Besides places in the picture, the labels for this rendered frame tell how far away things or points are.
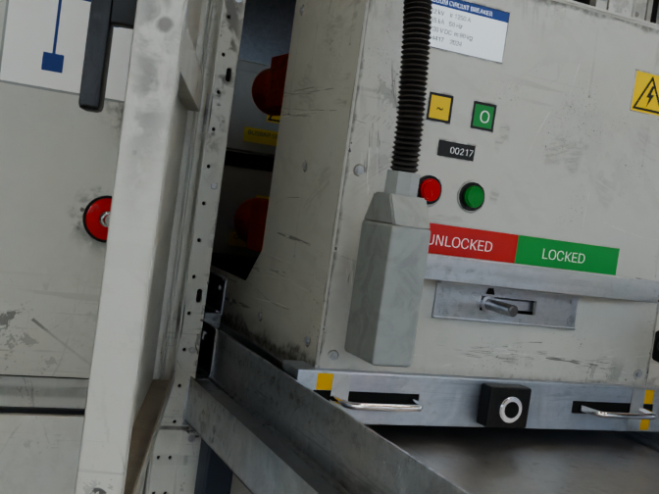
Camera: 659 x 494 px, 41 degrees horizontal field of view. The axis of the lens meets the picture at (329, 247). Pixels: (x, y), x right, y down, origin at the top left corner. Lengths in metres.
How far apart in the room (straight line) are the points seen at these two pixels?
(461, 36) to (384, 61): 0.10
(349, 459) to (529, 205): 0.42
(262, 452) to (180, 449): 0.31
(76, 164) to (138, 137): 0.57
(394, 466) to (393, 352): 0.17
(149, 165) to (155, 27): 0.09
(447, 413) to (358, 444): 0.27
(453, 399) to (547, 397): 0.14
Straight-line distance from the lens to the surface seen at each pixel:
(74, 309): 1.16
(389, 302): 0.89
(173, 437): 1.25
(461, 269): 1.01
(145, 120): 0.58
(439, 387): 1.06
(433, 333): 1.06
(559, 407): 1.17
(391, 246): 0.89
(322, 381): 0.99
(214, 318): 1.31
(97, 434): 0.61
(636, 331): 1.24
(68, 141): 1.14
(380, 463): 0.79
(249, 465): 0.99
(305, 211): 1.06
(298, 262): 1.06
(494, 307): 1.06
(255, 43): 2.06
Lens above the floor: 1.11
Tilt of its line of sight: 3 degrees down
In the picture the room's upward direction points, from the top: 8 degrees clockwise
